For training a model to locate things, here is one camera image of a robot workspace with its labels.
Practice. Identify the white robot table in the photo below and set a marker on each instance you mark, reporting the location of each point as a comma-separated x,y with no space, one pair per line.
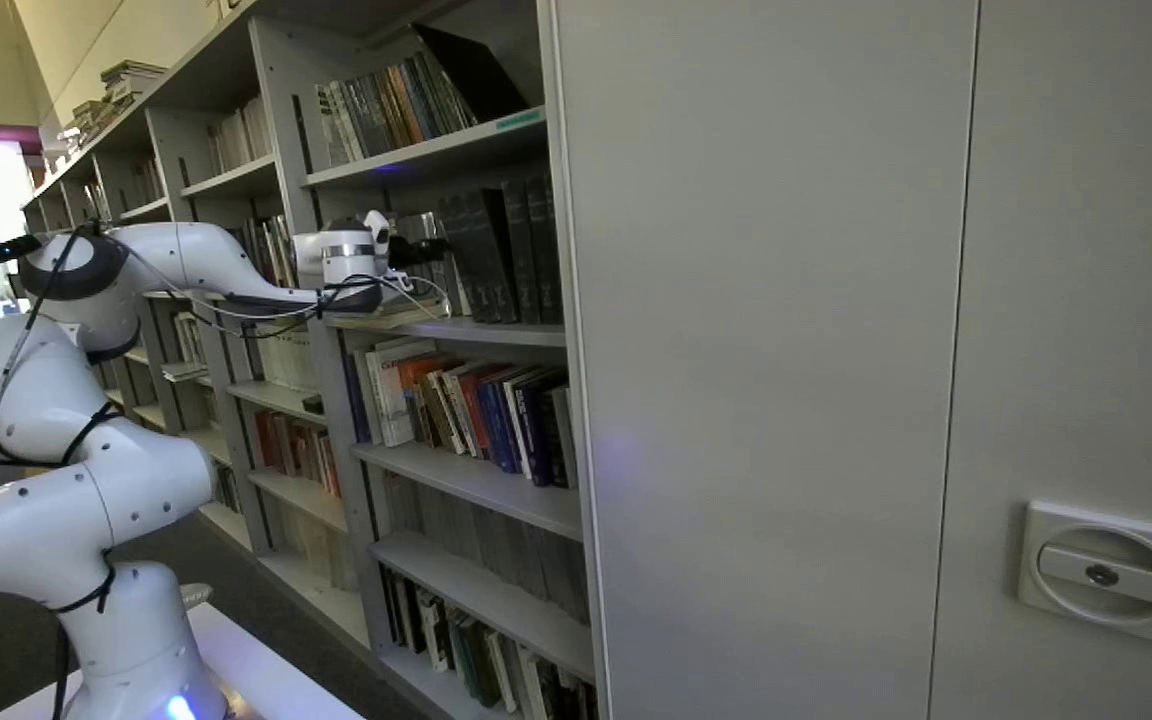
228,679

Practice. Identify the grey metal bookshelf right unit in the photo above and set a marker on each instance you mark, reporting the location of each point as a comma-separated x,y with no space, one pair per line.
456,441

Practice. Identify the grey metal bookshelf left unit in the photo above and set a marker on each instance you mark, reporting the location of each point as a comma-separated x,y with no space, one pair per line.
213,370

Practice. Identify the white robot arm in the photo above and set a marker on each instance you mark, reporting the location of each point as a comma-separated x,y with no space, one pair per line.
83,477

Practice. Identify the pile of flat books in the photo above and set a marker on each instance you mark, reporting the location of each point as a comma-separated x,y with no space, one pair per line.
382,322

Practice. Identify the white cabinet lock handle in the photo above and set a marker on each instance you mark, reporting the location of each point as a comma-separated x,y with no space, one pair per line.
1087,564

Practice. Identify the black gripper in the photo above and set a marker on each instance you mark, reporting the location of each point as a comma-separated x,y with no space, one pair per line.
408,254

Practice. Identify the grey metal bookshelf unit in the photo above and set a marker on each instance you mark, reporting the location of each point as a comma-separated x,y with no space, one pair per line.
456,441
213,370

